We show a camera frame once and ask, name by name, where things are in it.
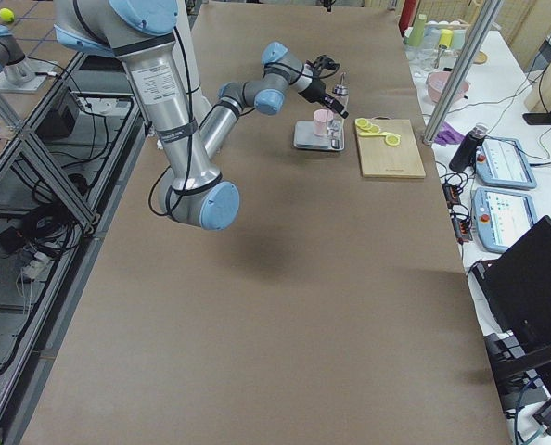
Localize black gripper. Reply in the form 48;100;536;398
301;79;349;119

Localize pink plastic cup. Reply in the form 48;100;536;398
313;108;333;137

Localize glass sauce bottle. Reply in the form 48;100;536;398
327;72;349;142

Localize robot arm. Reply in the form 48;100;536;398
54;1;348;231

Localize digital kitchen scale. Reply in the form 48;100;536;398
293;120;347;152

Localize green cup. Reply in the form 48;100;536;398
405;14;428;47

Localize yellow cup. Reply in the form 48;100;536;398
438;29;453;49

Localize lemon slice far right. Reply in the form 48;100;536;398
355;118;370;129

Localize yellow plastic knife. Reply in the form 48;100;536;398
358;132;401;138

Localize lemon slice front pair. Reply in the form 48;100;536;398
384;133;401;146

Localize bamboo cutting board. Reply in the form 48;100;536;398
353;118;426;179

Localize pink bowl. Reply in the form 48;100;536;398
426;71;470;103

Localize purple glove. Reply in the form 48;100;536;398
434;121;465;146

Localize black water bottle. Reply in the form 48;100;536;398
449;122;488;172

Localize far teach pendant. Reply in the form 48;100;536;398
475;137;537;190

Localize teach pendant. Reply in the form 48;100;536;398
472;186;538;253
475;137;537;190

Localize near teach pendant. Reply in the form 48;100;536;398
472;186;538;253

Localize black laptop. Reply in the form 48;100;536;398
474;215;551;395

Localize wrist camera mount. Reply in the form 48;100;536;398
307;55;340;79

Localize white camera mast base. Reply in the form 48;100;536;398
154;0;225;154

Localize aluminium frame post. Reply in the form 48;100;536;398
422;0;503;146

